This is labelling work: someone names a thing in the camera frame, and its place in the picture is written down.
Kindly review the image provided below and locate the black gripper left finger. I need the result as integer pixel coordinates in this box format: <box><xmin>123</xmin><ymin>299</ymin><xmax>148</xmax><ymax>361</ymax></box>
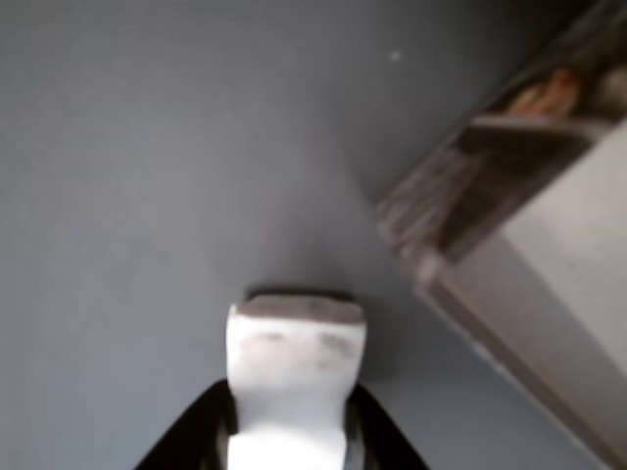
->
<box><xmin>131</xmin><ymin>381</ymin><xmax>240</xmax><ymax>470</ymax></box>

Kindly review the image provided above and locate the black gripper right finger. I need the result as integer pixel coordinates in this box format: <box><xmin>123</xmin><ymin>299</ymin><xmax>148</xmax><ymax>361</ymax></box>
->
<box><xmin>341</xmin><ymin>384</ymin><xmax>432</xmax><ymax>470</ymax></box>

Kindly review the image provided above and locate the small white rectangular block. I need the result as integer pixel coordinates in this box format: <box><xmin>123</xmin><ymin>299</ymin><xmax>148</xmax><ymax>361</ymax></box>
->
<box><xmin>224</xmin><ymin>292</ymin><xmax>367</xmax><ymax>470</ymax></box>

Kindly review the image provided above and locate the bark-patterned cardboard box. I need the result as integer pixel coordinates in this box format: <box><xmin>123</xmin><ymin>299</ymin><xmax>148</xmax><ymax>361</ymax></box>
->
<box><xmin>374</xmin><ymin>0</ymin><xmax>627</xmax><ymax>470</ymax></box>

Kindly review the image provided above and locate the grey desk mat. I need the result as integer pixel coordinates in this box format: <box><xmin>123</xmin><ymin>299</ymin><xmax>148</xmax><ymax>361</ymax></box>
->
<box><xmin>0</xmin><ymin>0</ymin><xmax>613</xmax><ymax>470</ymax></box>

